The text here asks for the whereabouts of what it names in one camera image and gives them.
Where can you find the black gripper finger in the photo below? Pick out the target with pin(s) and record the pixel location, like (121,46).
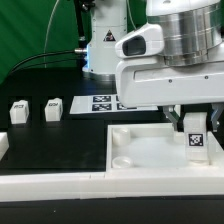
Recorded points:
(213,120)
(173,114)

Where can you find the white square tabletop tray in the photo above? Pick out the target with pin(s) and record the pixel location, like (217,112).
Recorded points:
(148,146)

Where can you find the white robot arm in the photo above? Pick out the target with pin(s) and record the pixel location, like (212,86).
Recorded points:
(177,57)

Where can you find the white AprilTag base sheet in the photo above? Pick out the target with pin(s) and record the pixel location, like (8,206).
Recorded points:
(102,104)

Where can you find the white U-shaped obstacle fence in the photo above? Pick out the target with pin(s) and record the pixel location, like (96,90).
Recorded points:
(194,180)

